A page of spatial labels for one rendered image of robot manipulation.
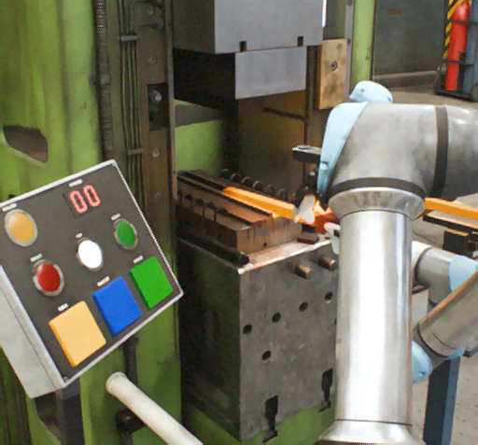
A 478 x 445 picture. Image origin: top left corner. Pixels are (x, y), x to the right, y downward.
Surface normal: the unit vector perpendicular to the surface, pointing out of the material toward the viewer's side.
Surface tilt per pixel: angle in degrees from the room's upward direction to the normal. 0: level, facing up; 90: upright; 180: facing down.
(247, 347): 90
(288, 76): 90
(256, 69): 90
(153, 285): 60
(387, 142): 53
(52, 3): 89
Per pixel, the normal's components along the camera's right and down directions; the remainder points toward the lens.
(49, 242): 0.78, -0.34
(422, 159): -0.11, 0.28
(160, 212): 0.63, 0.26
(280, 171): -0.78, 0.21
